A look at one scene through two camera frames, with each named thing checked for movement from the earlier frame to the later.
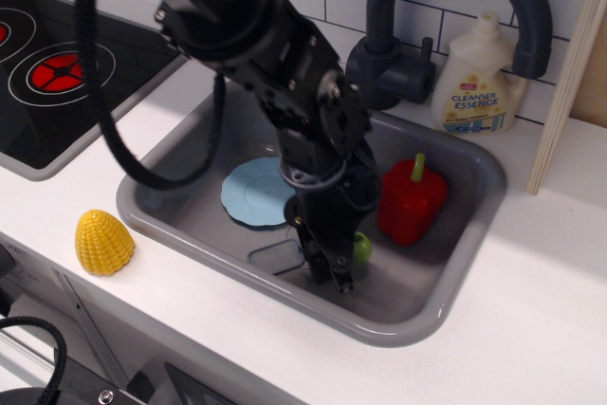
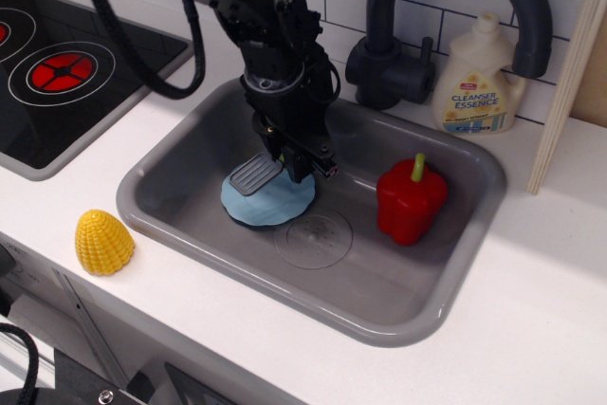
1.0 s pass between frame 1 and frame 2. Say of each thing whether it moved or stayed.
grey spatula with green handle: moved
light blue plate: stayed
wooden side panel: stayed
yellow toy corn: stayed
